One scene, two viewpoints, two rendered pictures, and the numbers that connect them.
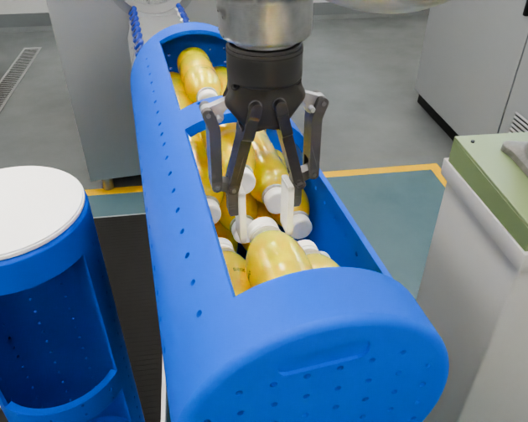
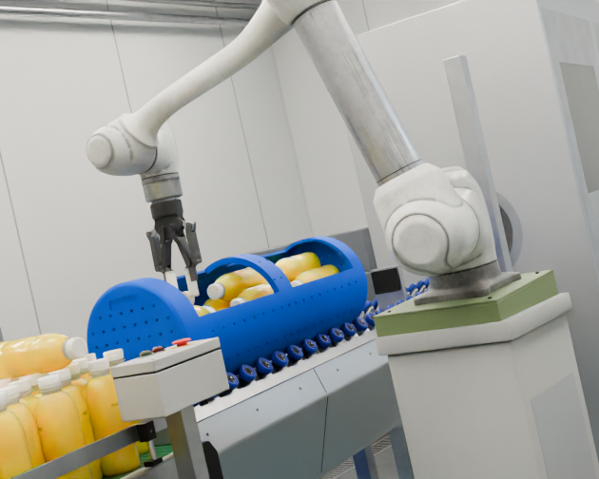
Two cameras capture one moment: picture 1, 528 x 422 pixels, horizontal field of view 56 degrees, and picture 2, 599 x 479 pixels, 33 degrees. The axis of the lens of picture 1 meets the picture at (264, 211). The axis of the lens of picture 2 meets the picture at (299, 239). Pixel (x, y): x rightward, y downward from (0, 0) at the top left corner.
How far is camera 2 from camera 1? 2.16 m
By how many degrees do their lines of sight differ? 55
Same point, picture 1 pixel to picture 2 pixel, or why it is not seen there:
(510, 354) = (434, 466)
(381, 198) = not seen: outside the picture
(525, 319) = (421, 416)
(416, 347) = (157, 303)
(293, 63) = (164, 206)
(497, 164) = not seen: hidden behind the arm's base
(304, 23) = (163, 190)
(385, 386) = (154, 328)
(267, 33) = (148, 195)
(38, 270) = not seen: hidden behind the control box
